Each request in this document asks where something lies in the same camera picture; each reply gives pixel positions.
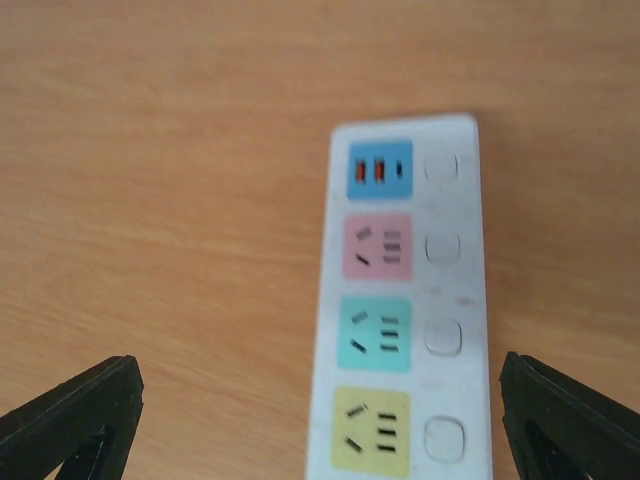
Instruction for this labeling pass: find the white power strip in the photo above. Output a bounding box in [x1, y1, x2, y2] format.
[305, 113, 493, 480]

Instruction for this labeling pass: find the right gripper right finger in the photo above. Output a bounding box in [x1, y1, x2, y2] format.
[500, 351, 639, 480]

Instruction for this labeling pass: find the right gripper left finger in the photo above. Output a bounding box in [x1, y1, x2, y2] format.
[1, 355, 144, 479]

